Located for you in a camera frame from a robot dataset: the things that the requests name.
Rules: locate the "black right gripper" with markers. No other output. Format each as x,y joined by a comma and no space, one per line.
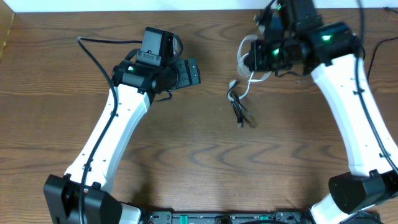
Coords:
257,56

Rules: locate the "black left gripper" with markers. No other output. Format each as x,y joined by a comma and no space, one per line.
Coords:
193,72

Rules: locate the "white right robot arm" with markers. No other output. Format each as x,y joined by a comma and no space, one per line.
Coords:
333,55

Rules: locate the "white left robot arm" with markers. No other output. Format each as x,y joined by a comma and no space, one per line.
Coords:
83,193

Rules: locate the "cardboard side panel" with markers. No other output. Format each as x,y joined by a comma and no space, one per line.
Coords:
6,20

